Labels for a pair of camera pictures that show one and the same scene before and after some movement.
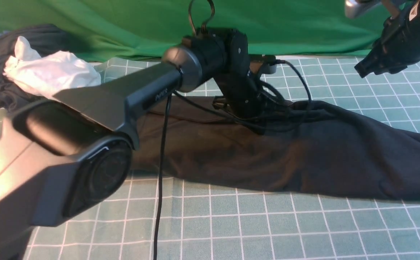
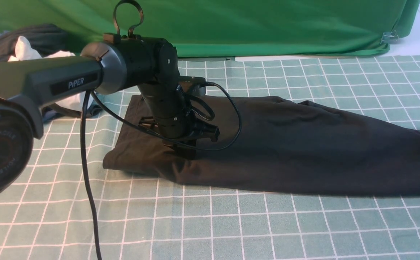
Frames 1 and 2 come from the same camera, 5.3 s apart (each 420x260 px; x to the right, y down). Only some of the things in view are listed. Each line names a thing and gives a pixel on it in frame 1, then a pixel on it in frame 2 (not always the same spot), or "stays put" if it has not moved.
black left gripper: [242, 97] to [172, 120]
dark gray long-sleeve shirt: [312, 147] stays put
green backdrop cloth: [112, 30] stays put
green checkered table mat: [154, 217] stays put
